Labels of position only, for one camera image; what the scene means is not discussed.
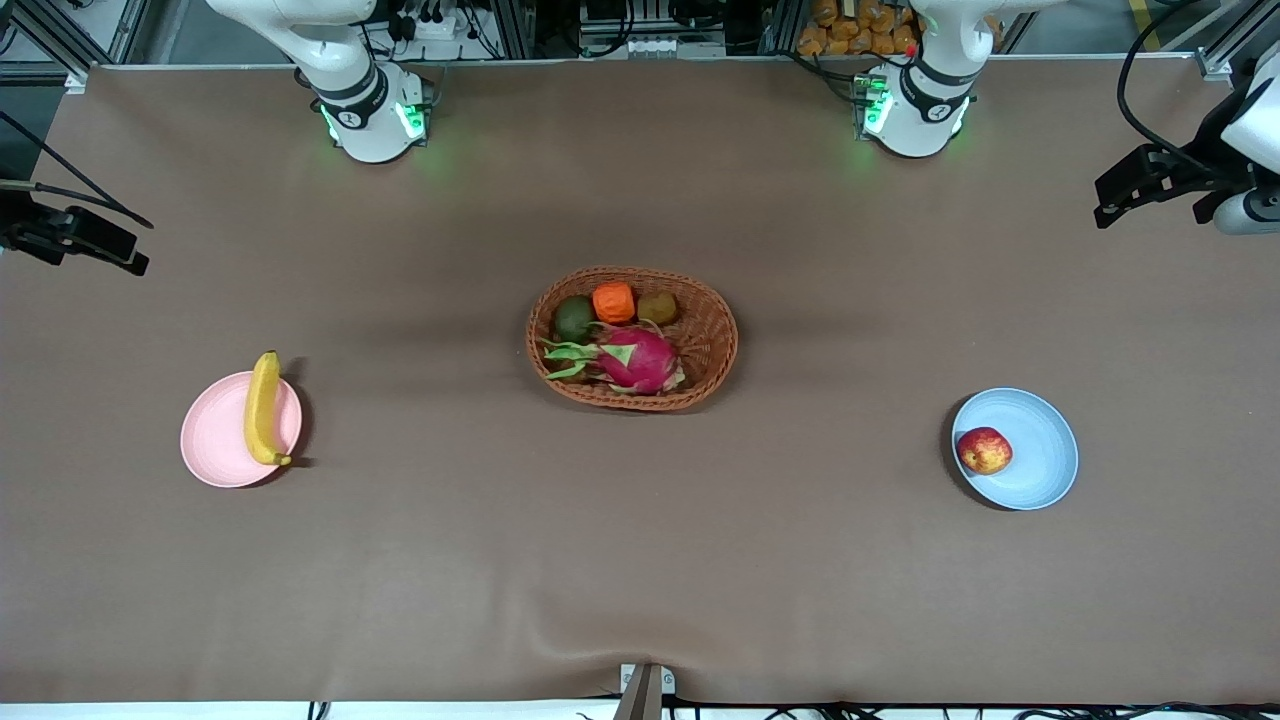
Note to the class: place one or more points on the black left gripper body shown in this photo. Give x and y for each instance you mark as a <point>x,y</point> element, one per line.
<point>1196,166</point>

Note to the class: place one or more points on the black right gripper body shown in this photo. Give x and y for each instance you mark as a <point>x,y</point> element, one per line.
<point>22,222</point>

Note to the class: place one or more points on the yellow banana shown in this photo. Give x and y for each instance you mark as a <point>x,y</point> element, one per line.
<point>262,410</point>

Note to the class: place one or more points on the red yellow apple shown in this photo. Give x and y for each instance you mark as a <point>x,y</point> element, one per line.
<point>984,450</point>

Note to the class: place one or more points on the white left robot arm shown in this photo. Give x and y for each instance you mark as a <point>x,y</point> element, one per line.
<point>925,100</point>

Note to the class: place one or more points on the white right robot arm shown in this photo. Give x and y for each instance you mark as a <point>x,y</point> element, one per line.
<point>365,120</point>

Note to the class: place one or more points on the pink round plate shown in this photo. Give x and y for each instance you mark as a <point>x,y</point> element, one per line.
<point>215,440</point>

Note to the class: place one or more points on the light blue round plate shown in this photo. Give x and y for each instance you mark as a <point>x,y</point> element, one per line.
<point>1040,450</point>

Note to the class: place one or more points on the white power strip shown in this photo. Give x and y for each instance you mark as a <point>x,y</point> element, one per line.
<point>430,25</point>

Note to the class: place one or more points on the dark green avocado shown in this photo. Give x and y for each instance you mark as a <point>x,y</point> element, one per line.
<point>574,320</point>

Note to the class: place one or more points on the oval brown wicker basket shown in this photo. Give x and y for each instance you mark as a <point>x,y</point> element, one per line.
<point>705,375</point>

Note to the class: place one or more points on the brown kiwi fruit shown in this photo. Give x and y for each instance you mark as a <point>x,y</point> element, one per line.
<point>657,308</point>

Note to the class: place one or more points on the orange tangerine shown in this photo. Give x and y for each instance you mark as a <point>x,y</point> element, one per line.
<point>613,303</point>

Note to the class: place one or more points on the white terminal strip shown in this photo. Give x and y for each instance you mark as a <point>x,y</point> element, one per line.
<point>650,47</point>

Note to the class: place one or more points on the magenta dragon fruit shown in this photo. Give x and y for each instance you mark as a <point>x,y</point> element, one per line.
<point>640,360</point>

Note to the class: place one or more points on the large table cover cloth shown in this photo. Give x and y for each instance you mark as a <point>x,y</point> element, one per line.
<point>640,560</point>

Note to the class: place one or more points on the aluminium frame profile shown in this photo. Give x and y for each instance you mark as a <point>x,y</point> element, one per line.
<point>60,35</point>
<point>1235,40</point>

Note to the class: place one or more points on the grey metal camera bracket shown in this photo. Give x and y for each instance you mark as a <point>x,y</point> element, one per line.
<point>643,695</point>

